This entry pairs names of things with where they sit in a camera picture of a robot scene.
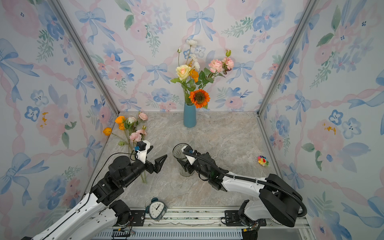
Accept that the pink rose flower stem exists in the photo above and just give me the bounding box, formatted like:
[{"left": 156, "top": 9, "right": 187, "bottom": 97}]
[{"left": 125, "top": 112, "right": 149, "bottom": 135}]

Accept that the pink carnation flower stem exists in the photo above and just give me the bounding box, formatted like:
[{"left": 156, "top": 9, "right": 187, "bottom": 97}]
[{"left": 196, "top": 49, "right": 235, "bottom": 90}]

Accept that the aluminium rail frame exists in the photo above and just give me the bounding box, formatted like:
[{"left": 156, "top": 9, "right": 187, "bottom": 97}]
[{"left": 89, "top": 206, "right": 313, "bottom": 240}]

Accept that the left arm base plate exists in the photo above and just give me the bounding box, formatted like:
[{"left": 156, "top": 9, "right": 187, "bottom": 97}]
[{"left": 116, "top": 210, "right": 146, "bottom": 227}]

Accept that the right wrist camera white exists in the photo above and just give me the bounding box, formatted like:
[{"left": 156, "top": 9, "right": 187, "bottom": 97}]
[{"left": 182, "top": 145, "right": 196, "bottom": 166}]

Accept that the black corrugated cable hose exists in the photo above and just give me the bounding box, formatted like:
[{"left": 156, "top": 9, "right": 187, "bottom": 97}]
[{"left": 182, "top": 149, "right": 308, "bottom": 218}]

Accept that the teal ceramic vase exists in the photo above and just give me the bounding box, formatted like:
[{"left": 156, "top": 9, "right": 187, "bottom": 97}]
[{"left": 184, "top": 104, "right": 197, "bottom": 128}]

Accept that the orange sunflower stem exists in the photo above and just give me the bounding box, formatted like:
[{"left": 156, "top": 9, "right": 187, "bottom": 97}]
[{"left": 189, "top": 89, "right": 211, "bottom": 109}]

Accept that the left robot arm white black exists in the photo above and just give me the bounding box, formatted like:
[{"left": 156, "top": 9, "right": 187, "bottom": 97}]
[{"left": 33, "top": 146, "right": 168, "bottom": 240}]

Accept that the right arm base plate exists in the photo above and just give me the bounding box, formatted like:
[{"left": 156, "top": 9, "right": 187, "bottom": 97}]
[{"left": 221, "top": 210, "right": 267, "bottom": 227}]

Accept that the orange ranunculus flower bunch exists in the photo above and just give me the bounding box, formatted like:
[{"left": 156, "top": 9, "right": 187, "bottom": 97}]
[{"left": 103, "top": 116, "right": 137, "bottom": 145}]

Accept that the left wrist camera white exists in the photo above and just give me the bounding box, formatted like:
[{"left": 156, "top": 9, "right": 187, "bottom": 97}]
[{"left": 135, "top": 140, "right": 151, "bottom": 164}]

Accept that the teal alarm clock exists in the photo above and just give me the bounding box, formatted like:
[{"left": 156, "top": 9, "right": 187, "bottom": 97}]
[{"left": 146, "top": 198, "right": 168, "bottom": 222}]

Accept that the clear glass vase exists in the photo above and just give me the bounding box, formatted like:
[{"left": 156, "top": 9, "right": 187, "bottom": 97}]
[{"left": 172, "top": 143, "right": 193, "bottom": 177}]

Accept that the orange poppy flower stem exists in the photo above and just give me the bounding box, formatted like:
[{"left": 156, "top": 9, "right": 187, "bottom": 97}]
[{"left": 186, "top": 60, "right": 200, "bottom": 106}]

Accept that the white flower stem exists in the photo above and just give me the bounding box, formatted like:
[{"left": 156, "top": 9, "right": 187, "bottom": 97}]
[{"left": 178, "top": 40, "right": 198, "bottom": 67}]

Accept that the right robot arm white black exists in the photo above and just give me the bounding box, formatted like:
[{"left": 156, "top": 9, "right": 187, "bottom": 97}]
[{"left": 180, "top": 148, "right": 308, "bottom": 228}]

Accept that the cream yellow rose stem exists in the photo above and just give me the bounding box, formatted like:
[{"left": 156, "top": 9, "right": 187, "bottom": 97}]
[{"left": 171, "top": 65, "right": 196, "bottom": 106}]

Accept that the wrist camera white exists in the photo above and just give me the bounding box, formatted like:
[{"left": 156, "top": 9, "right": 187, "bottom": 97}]
[
  {"left": 182, "top": 145, "right": 196, "bottom": 166},
  {"left": 135, "top": 140, "right": 151, "bottom": 164}
]

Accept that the colourful small flower toy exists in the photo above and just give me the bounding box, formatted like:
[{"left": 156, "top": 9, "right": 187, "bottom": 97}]
[{"left": 257, "top": 156, "right": 269, "bottom": 167}]

